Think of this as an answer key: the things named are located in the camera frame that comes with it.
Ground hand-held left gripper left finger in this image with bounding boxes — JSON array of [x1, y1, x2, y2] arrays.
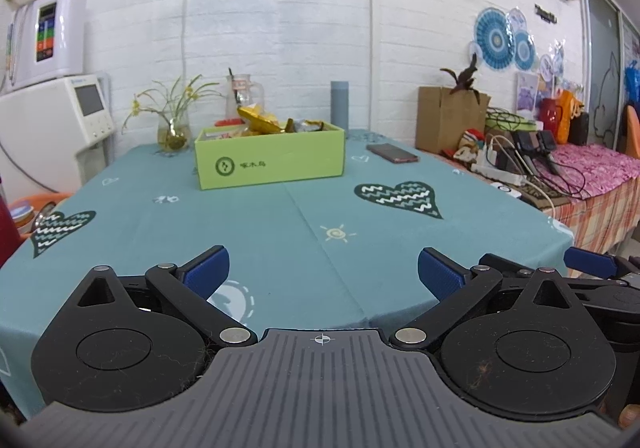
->
[[57, 244, 259, 349]]

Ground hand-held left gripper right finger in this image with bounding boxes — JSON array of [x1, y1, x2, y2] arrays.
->
[[389, 247, 589, 352]]

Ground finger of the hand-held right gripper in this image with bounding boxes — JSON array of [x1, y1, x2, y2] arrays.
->
[[564, 248, 640, 289], [479, 253, 539, 281]]

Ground green cardboard box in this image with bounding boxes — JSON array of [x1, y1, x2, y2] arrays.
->
[[194, 120, 346, 191]]

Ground red snack packet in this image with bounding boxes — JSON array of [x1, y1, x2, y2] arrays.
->
[[210, 119, 249, 140]]

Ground yellow chip bag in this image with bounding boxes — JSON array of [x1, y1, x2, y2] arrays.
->
[[237, 106, 296, 135]]

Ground person's right hand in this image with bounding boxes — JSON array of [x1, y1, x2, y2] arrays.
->
[[618, 402, 640, 430]]

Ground white round device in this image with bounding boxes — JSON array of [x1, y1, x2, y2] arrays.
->
[[490, 182, 524, 200]]

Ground brown patterned mat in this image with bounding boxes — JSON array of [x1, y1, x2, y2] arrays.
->
[[520, 180, 571, 209]]

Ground pink floral cloth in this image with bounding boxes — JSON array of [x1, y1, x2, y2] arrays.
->
[[550, 143, 640, 201]]

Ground white power strip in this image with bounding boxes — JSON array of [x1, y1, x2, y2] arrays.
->
[[470, 160, 524, 187]]

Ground red white plush toy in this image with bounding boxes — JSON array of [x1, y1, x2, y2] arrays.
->
[[457, 128, 489, 161]]

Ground smartphone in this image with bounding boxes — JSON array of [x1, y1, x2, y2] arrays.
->
[[366, 143, 420, 165]]

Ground black bag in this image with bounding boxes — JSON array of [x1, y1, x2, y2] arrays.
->
[[569, 112, 591, 147]]

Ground orange chair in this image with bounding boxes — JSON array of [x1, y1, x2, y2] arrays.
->
[[615, 105, 640, 159]]

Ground red kettle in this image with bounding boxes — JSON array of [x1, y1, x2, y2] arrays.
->
[[539, 98, 560, 145]]

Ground orange bag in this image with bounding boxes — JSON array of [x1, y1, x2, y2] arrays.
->
[[556, 90, 584, 145]]

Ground glass vase with yellow flowers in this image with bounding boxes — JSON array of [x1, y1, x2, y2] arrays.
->
[[122, 74, 226, 157]]

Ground brown cardboard box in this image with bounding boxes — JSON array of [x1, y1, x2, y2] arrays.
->
[[416, 86, 492, 155]]

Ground blue plastic bag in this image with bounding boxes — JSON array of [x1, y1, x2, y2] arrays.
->
[[624, 60, 640, 104]]

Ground purple leaf plant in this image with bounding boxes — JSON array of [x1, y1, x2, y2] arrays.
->
[[440, 54, 481, 101]]

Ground grey tumbler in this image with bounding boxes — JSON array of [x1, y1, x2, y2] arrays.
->
[[330, 81, 350, 131]]

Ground red thermos jug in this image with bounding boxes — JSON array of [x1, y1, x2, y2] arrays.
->
[[0, 198, 24, 269]]

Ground small blue paper fan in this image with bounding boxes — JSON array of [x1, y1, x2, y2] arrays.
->
[[514, 30, 536, 73]]

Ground white water dispenser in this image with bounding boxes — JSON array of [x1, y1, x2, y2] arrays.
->
[[0, 74, 115, 195]]

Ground large blue paper fan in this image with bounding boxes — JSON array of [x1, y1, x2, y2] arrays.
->
[[474, 8, 517, 71]]

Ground white blue paper fan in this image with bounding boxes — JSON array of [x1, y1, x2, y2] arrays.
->
[[507, 6, 529, 34]]

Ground wall photo print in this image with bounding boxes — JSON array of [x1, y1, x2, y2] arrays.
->
[[516, 72, 540, 117]]

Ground white wall conduit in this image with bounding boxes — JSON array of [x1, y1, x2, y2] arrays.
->
[[369, 0, 382, 131]]

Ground white wall water purifier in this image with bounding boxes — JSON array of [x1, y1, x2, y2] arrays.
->
[[7, 0, 87, 90]]

